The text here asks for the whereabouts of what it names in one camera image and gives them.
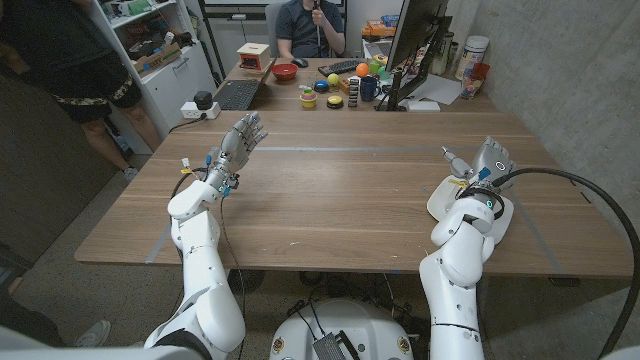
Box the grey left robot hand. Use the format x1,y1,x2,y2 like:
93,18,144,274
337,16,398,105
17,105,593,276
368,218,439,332
204,111,269,190

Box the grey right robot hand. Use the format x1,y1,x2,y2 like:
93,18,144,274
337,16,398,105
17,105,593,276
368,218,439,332
441,136,516,194

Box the white plate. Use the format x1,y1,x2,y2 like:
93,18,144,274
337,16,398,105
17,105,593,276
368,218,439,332
426,174,516,245

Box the dark open laptop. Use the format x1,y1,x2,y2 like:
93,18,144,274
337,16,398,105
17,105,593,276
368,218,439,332
213,52,280,111

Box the black power adapter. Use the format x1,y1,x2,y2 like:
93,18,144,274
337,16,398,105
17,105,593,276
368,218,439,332
193,90,215,111

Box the white power strip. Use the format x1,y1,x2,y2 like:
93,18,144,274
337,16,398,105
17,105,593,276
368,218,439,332
179,100,222,120

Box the white shelf cabinet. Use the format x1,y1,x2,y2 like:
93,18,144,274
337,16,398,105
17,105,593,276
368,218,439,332
87,0,219,136

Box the red bowl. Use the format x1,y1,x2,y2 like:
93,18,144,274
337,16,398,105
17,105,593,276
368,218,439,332
271,62,299,82

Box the white paper sheets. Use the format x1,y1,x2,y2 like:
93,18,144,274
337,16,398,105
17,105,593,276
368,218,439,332
407,73,464,106

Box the small flat white box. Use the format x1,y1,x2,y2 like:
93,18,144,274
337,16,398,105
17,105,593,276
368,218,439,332
405,99,442,112

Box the white and red wooden box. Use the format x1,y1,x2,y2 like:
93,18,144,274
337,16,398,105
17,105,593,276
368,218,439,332
236,42,271,72

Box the white canister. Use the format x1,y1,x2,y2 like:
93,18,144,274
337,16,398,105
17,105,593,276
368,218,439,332
454,34,491,81

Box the cardboard box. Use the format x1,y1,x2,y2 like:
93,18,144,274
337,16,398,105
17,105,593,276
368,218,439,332
132,42,183,76

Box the grey office chair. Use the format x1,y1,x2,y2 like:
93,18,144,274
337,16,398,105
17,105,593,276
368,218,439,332
263,1,284,51

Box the black keyboard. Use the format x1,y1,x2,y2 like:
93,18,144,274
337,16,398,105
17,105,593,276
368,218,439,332
317,58,369,78

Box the black round fan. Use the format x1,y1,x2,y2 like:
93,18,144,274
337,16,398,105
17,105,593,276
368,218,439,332
227,268,266,295

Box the seated person in dark polo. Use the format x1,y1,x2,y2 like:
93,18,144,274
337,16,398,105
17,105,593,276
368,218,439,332
274,0,347,59

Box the dark blue mug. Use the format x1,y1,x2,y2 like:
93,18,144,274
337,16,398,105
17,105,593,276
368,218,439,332
359,75,382,103

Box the black computer monitor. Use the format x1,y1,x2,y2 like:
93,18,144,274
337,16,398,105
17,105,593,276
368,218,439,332
374,0,454,112

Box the orange box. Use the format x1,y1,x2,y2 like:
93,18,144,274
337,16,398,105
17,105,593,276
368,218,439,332
360,19,399,39

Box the standing person in black shorts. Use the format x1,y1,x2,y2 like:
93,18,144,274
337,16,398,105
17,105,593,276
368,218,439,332
0,0,164,181

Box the white robot torso base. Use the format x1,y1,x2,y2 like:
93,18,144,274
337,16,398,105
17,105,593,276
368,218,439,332
269,298,415,360

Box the person in dark trousers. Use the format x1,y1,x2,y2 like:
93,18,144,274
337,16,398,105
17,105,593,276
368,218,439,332
0,294,112,349

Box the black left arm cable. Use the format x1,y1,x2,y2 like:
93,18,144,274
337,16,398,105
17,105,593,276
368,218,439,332
169,167,210,200

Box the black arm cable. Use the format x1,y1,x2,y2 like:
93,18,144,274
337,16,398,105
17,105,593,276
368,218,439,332
169,167,210,200
492,167,640,359

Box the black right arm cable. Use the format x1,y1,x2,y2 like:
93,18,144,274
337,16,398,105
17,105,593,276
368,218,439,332
492,167,640,359

